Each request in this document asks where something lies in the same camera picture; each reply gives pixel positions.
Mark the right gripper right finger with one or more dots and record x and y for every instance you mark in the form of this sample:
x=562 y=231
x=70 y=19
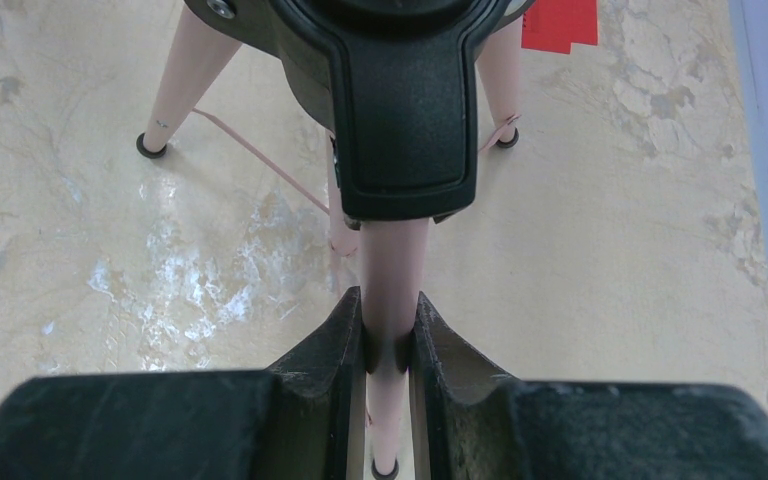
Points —
x=471 y=419

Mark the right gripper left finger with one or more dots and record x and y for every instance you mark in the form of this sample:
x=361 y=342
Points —
x=300 y=418

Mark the pink tripod music stand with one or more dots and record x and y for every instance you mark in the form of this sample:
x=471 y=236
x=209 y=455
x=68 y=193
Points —
x=395 y=85

